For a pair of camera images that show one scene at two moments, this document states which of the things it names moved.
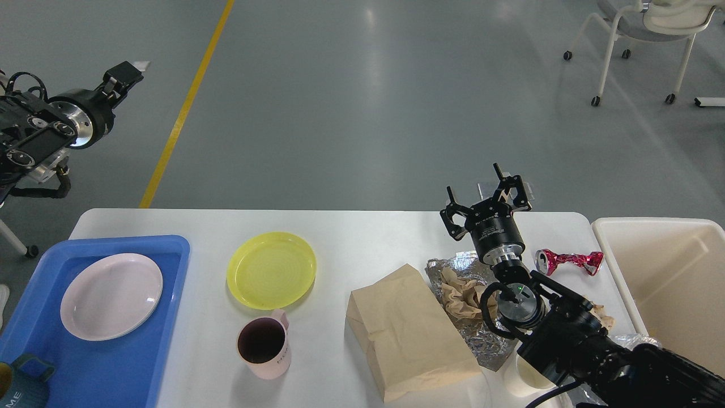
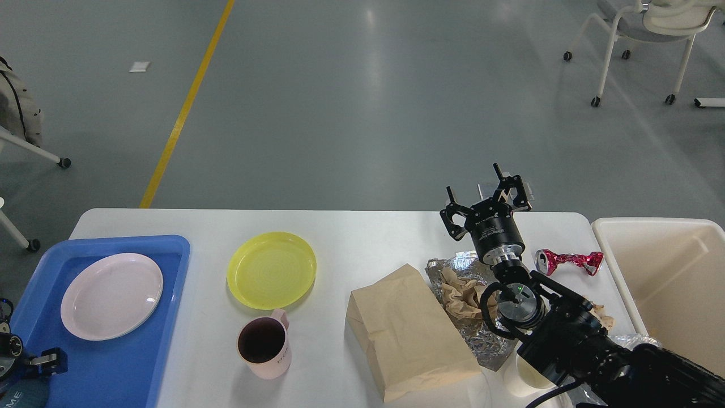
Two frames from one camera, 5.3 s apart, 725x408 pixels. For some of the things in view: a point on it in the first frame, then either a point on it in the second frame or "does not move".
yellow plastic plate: (271, 270) does not move
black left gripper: (93, 117) -> (52, 360)
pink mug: (264, 344) does not move
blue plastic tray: (124, 373) does not move
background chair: (12, 239) -> (21, 125)
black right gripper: (492, 222) does not move
